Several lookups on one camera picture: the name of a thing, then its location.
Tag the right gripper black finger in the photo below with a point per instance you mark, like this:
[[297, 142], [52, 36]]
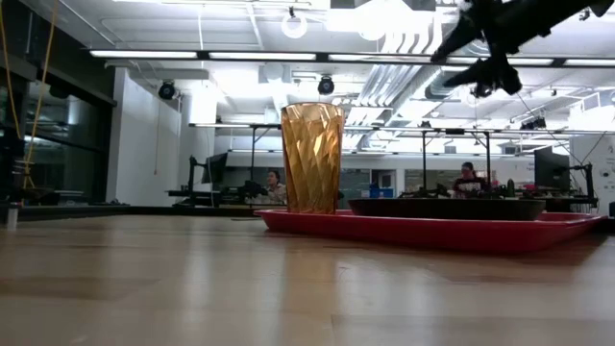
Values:
[[478, 72], [459, 38]]

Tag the black round plate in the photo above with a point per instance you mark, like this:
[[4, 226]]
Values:
[[447, 210]]

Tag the amber faceted plastic cup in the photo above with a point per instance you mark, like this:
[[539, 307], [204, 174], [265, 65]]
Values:
[[312, 158]]

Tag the red plastic tray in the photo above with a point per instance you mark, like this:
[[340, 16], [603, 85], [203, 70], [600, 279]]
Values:
[[432, 235]]

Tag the person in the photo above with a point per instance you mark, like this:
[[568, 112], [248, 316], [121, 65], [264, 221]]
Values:
[[468, 182], [276, 190]]

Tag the green bottle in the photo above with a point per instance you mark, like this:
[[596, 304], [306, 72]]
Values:
[[510, 188]]

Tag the black computer monitor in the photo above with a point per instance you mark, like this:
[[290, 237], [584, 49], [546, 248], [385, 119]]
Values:
[[551, 169], [215, 168]]

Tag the black ceiling spotlight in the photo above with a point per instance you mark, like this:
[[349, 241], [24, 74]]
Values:
[[326, 85], [166, 91]]

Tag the long ceiling light strip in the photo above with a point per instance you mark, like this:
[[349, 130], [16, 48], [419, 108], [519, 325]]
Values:
[[259, 56]]

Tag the black background desk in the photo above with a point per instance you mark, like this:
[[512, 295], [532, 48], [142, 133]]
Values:
[[202, 194]]

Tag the black background station frame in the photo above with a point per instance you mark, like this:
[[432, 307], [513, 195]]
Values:
[[424, 154]]

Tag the black metal table frame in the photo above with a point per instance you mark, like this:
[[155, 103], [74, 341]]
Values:
[[144, 210]]

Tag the small white post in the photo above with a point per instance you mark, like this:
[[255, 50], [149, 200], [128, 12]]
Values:
[[12, 217]]

